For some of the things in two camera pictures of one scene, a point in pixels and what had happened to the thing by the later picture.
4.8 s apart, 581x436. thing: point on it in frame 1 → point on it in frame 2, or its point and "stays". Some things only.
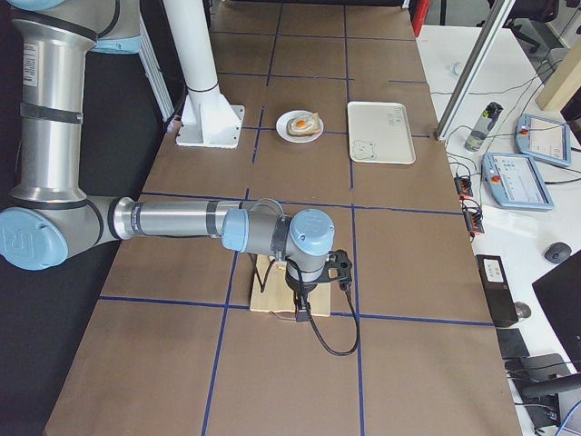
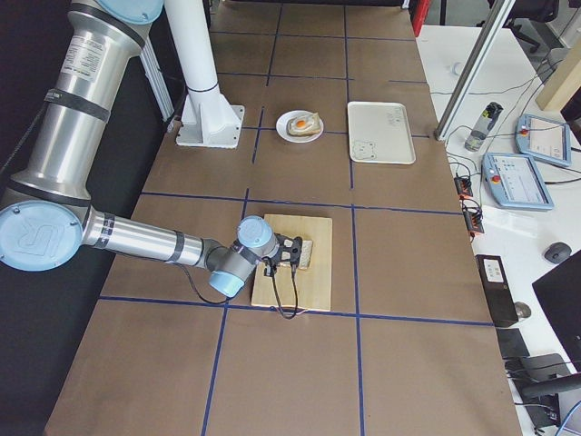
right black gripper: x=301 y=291 → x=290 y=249
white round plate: x=281 y=127 stays
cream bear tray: x=379 y=133 stays
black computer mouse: x=557 y=252 stays
